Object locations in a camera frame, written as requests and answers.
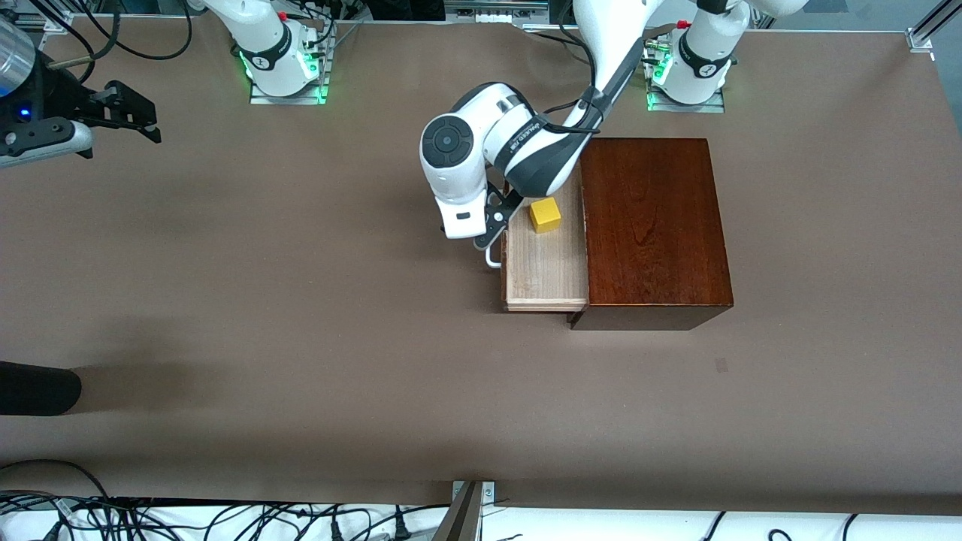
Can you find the gray aluminium profile bar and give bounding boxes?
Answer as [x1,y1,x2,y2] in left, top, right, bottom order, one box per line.
[432,482,482,541]

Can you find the silver corner bracket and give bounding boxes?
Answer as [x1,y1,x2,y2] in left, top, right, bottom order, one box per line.
[452,481,497,512]

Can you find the dark brown wooden cabinet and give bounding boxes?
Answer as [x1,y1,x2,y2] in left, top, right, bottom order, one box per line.
[569,138,734,332]

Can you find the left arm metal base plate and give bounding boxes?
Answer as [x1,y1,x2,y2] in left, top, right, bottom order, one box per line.
[646,41,728,115]

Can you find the thick black arc cable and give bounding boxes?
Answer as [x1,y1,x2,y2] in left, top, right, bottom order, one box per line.
[0,458,113,503]

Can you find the wooden drawer with white handle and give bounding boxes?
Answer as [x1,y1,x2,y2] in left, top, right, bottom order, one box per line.
[486,177,589,313]

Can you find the gray socket strip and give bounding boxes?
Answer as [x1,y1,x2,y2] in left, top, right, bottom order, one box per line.
[443,0,549,28]

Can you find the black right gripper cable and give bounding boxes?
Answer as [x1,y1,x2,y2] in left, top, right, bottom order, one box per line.
[45,0,121,72]

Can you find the long black base cable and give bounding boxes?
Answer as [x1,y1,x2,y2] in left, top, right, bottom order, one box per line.
[530,30,596,52]

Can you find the yellow cube block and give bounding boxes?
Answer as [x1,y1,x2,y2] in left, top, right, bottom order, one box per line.
[528,198,562,234]

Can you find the aluminium corner profile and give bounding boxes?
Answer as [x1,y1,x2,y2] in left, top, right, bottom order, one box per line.
[908,0,962,52]

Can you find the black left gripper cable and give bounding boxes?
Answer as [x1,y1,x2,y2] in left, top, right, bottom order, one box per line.
[541,84,602,136]

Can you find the black looping cable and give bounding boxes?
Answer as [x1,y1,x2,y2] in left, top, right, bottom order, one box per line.
[71,0,194,61]

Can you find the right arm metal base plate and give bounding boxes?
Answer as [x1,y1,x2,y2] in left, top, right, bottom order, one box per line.
[250,30,333,106]

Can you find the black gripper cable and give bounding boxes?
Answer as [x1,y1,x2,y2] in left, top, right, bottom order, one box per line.
[541,84,602,136]
[45,0,121,72]

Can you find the black cylinder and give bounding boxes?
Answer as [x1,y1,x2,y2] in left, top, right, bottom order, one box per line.
[0,361,83,416]

